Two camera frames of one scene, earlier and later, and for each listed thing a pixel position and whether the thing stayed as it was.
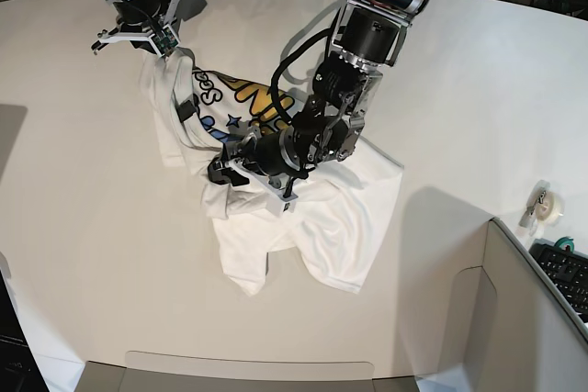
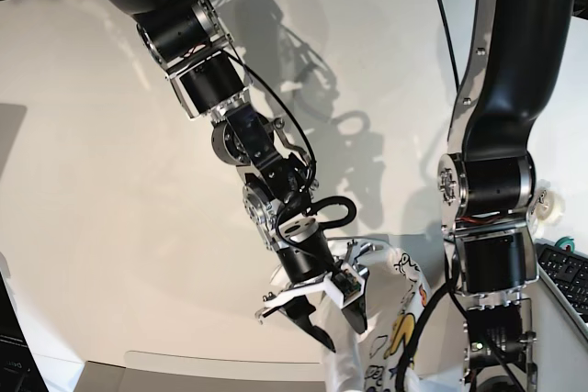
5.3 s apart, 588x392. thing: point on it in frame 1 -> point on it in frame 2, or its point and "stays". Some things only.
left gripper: (152, 19) -> (314, 271)
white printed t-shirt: (335, 232) -> (396, 299)
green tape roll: (566, 240) stays
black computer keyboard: (569, 271) stays
